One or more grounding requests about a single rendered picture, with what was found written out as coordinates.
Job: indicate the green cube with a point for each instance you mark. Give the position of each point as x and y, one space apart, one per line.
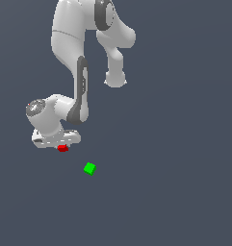
90 168

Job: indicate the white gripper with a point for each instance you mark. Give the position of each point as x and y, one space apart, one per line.
56 137

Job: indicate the red cube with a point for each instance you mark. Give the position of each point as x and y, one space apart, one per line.
62 148

